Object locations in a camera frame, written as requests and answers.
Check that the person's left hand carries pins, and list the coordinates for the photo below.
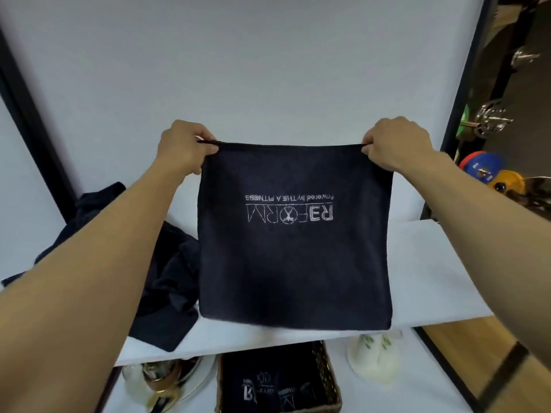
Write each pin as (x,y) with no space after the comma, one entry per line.
(183,150)

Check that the person's right hand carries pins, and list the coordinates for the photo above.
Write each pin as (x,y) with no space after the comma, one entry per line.
(400,144)

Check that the heap of dark navy towels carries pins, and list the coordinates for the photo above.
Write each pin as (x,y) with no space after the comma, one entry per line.
(172,288)

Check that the dark navy printed towel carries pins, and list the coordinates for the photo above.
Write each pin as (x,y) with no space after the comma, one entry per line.
(292,270)

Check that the woven wicker basket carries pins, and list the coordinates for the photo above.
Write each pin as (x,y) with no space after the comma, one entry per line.
(331,382)

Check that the person's right forearm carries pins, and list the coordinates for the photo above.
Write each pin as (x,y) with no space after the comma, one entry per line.
(495,253)

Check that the person's left forearm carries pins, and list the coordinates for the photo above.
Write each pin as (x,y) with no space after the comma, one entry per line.
(86,288)

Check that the green weight plate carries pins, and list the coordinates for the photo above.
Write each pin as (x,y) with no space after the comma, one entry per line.
(464,122)

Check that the red weight plate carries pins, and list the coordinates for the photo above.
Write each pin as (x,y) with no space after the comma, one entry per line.
(467,161)

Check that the chrome barbell sleeve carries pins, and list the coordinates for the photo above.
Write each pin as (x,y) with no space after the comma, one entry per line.
(490,120)
(523,57)

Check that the gold black object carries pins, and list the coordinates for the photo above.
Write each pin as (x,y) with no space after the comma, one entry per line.
(163,378)

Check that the black metal shelf leg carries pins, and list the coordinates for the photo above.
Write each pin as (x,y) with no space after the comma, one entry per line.
(447,369)

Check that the black metal bar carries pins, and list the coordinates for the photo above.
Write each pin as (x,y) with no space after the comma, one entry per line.
(503,378)

